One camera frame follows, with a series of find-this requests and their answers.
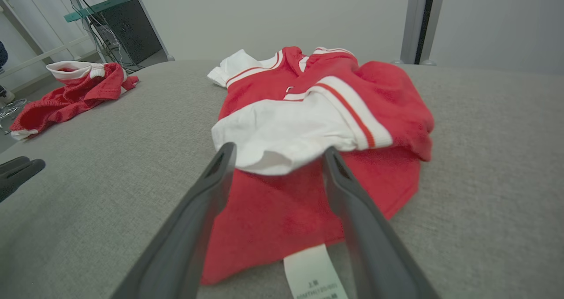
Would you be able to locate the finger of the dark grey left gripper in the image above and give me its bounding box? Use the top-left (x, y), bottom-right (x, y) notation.
top-left (0, 159), bottom-right (46, 202)
top-left (0, 157), bottom-right (30, 176)

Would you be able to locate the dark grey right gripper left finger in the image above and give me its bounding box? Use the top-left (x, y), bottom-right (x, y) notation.
top-left (110, 142), bottom-right (237, 299)

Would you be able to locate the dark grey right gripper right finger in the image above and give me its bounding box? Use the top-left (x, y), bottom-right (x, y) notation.
top-left (323, 147), bottom-right (441, 299)

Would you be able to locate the red jersey with white sleeves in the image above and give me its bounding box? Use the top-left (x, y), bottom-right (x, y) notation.
top-left (200, 46), bottom-right (436, 299)

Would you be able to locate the crumpled red garment white trim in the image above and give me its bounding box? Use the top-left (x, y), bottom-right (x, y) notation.
top-left (10, 61), bottom-right (140, 141)

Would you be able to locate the chrome chair base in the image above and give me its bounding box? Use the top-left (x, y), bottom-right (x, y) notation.
top-left (0, 97), bottom-right (28, 135)

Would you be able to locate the white metal rack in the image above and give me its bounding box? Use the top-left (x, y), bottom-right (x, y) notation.
top-left (0, 0), bottom-right (108, 92)

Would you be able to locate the teal bar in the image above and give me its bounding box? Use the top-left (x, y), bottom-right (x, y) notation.
top-left (64, 0), bottom-right (132, 22)

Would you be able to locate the black computer tower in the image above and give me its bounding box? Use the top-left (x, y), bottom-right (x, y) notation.
top-left (90, 0), bottom-right (163, 66)

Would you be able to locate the grey pillar with black strip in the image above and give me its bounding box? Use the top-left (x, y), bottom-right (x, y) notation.
top-left (400, 0), bottom-right (446, 66)

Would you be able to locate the bundle of black cables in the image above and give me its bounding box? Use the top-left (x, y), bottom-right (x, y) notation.
top-left (51, 0), bottom-right (144, 72)

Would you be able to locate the grey metal frame leg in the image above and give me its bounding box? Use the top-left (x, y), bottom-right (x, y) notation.
top-left (129, 0), bottom-right (175, 62)

